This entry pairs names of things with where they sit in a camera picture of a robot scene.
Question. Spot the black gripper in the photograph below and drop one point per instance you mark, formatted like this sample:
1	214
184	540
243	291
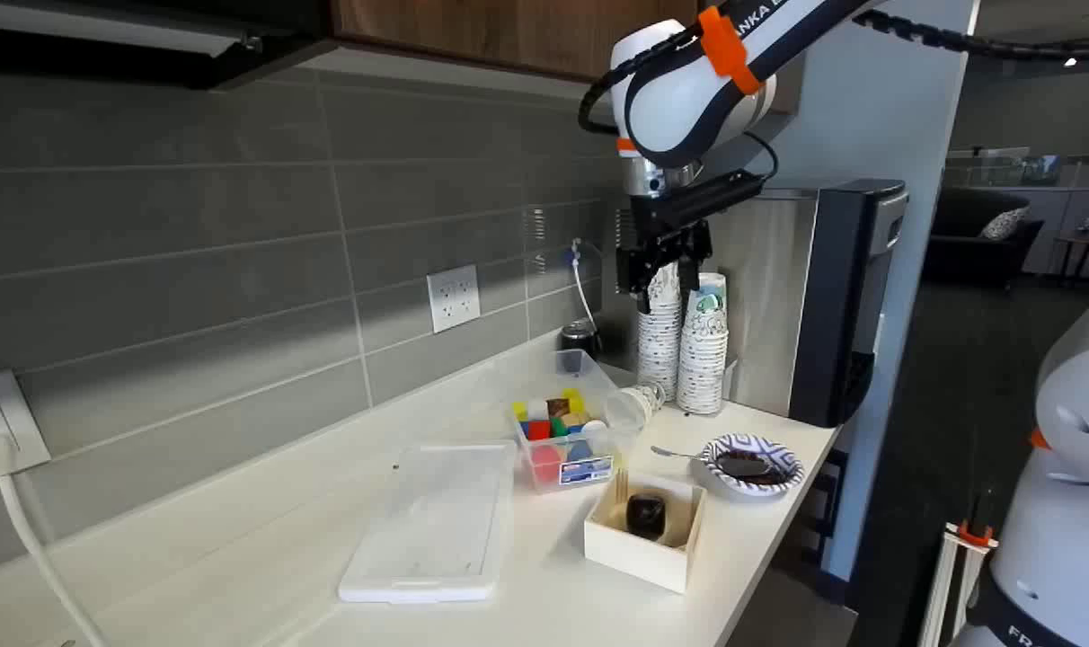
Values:
673	226

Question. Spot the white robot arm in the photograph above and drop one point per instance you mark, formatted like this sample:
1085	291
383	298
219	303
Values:
680	88

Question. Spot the black coffee machine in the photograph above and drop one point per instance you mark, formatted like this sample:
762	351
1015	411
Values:
809	297

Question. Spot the dark object in box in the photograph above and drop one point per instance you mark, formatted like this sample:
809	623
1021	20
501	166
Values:
646	516

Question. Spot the light wooden box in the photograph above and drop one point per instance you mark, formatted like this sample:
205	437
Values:
658	563

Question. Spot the tall paper cup stack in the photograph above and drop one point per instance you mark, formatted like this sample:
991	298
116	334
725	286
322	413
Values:
658	330

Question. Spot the short paper cup stack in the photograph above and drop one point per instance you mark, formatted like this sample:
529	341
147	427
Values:
704	346

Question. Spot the clear plastic toy bin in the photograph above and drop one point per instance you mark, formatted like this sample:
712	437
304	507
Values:
571	418

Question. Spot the patterned paper plate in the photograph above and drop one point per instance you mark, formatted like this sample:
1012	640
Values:
744	467

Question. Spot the clear plastic bin lid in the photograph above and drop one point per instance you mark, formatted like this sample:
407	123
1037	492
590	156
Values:
439	533

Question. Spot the white wall outlet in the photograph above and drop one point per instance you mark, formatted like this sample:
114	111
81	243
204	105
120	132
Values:
453	297

